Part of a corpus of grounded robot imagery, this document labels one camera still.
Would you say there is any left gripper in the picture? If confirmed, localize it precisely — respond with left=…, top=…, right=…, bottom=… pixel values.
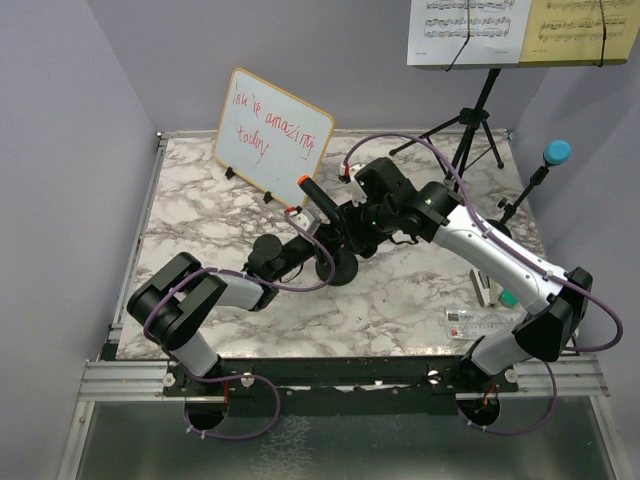
left=270, top=222, right=344, bottom=282

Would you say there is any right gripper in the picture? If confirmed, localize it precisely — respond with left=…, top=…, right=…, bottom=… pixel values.
left=335, top=195, right=397, bottom=255

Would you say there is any black microphone stand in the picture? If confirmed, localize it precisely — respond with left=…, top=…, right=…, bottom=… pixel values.
left=488, top=165, right=550, bottom=238
left=315, top=247, right=359, bottom=286

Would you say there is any black microphone orange tip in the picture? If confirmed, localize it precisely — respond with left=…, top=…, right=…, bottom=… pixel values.
left=298, top=175, right=348, bottom=247

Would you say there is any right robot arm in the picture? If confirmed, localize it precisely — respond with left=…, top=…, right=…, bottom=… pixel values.
left=340, top=157, right=593, bottom=391

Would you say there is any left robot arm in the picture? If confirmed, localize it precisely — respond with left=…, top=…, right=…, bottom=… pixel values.
left=126, top=228, right=358, bottom=395

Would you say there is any yellow-framed whiteboard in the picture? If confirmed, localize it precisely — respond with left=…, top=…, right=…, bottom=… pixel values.
left=213, top=68, right=335, bottom=207

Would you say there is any grey stapler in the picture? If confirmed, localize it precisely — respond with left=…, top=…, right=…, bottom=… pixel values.
left=470, top=268, right=499, bottom=308

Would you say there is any clear ruler set packet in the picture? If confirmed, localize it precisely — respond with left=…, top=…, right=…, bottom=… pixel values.
left=445, top=308, right=523, bottom=340

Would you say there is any black tripod music stand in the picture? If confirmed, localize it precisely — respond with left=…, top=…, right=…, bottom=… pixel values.
left=418, top=68, right=504, bottom=176

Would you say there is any green eraser block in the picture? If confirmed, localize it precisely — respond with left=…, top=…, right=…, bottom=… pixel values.
left=498, top=289, right=518, bottom=308

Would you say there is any blue-headed microphone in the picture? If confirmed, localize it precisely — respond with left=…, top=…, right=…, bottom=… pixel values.
left=543, top=140, right=572, bottom=167

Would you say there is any white sheet music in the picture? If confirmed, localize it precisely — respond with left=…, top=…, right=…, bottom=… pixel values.
left=407, top=0, right=531, bottom=71

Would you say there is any yellow sheet music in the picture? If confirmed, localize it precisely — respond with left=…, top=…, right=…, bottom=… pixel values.
left=519, top=0, right=639, bottom=66

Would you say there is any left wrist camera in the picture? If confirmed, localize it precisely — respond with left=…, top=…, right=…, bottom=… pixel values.
left=284, top=206, right=321, bottom=236

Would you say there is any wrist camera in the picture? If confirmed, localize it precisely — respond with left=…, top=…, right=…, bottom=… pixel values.
left=284, top=206, right=321, bottom=236
left=338, top=162, right=364, bottom=184

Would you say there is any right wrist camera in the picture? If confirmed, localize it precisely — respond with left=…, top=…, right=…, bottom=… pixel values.
left=338, top=162, right=364, bottom=184

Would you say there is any black mounting rail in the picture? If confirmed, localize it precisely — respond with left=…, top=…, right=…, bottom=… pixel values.
left=163, top=355, right=518, bottom=418

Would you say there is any aluminium frame rail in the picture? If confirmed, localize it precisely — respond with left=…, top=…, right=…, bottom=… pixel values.
left=77, top=356, right=609, bottom=402

